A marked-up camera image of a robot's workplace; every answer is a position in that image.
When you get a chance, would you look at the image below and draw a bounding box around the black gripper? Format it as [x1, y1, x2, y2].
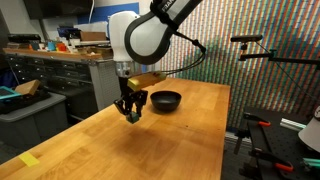
[113, 75, 149, 118]

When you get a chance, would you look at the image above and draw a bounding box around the small green block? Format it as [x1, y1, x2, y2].
[126, 111, 140, 125]

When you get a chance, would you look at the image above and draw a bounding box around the black bowl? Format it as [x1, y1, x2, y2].
[149, 91, 183, 113]

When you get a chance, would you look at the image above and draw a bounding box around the brown wooden block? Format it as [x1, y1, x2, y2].
[14, 79, 42, 96]

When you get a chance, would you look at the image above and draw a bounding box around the white pegboard panel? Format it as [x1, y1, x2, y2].
[88, 59, 122, 112]

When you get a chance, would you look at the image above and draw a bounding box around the brown cardboard box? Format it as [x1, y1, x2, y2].
[79, 31, 108, 43]

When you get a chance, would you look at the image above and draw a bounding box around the grey drawer cabinet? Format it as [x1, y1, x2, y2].
[4, 54, 101, 121]

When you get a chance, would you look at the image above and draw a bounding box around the small orange item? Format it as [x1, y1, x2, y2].
[55, 42, 68, 53]

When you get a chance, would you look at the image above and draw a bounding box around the wooden workbench top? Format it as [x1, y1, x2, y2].
[2, 47, 105, 63]

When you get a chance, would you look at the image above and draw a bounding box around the blue board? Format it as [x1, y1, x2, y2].
[77, 2, 140, 25]

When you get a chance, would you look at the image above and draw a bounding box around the small blue cup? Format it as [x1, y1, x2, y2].
[46, 40, 57, 52]

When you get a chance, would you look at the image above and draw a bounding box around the grey storage bin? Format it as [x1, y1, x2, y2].
[0, 92, 68, 151]

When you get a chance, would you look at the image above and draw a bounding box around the black tripod leg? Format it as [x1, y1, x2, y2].
[232, 127, 252, 156]

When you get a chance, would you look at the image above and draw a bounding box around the teal flat tray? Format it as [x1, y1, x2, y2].
[0, 85, 22, 101]

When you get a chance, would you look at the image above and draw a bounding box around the black box device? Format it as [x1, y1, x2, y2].
[7, 33, 42, 44]

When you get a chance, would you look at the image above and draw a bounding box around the black perforated side table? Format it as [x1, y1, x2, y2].
[242, 105, 320, 180]

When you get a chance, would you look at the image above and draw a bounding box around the aluminium extrusion bar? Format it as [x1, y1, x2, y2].
[279, 117, 308, 132]

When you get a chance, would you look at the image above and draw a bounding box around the white cone lamp shade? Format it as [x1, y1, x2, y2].
[297, 105, 320, 153]

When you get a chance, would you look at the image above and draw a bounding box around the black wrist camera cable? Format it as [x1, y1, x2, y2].
[156, 19, 208, 75]

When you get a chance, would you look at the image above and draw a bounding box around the black wall monitor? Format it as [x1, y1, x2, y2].
[22, 0, 95, 20]

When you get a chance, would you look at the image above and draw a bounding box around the black clamp with orange handle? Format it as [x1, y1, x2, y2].
[242, 112, 272, 128]
[249, 147, 295, 173]

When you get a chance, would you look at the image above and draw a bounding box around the black camera on stand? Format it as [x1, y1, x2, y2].
[230, 34, 264, 44]

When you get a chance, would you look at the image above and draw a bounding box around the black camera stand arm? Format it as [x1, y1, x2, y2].
[237, 42, 320, 70]

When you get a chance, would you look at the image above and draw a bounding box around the thin black camera cable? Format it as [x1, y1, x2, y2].
[256, 41, 318, 103]

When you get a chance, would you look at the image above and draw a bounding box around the teal handled tool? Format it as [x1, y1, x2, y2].
[302, 157, 320, 169]

